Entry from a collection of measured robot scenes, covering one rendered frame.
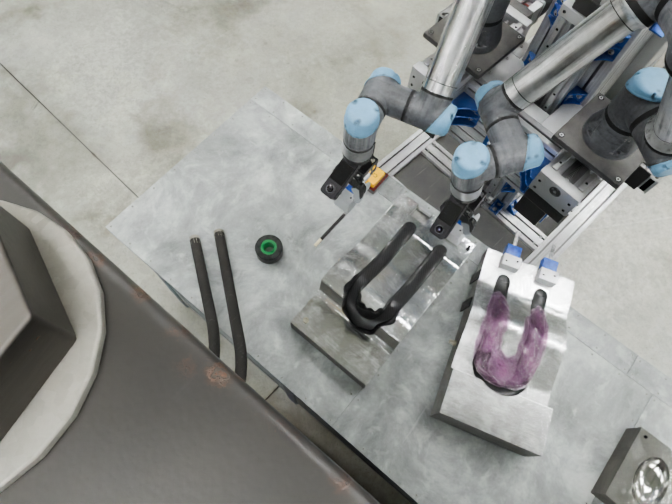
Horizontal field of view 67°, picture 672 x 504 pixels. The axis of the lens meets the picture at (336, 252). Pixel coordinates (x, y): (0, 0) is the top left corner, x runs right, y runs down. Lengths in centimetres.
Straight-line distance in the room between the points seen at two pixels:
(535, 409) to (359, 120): 82
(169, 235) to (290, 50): 171
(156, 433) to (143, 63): 296
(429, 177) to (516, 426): 131
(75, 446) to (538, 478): 137
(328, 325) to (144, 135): 173
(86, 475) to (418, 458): 125
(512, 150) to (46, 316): 105
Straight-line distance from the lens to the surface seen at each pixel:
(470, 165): 111
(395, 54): 306
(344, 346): 136
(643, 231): 289
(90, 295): 20
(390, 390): 141
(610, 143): 155
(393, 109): 119
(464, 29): 116
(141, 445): 19
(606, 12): 115
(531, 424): 139
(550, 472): 152
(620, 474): 152
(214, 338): 136
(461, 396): 134
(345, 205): 140
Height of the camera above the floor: 219
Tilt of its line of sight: 68 degrees down
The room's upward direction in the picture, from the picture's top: 6 degrees clockwise
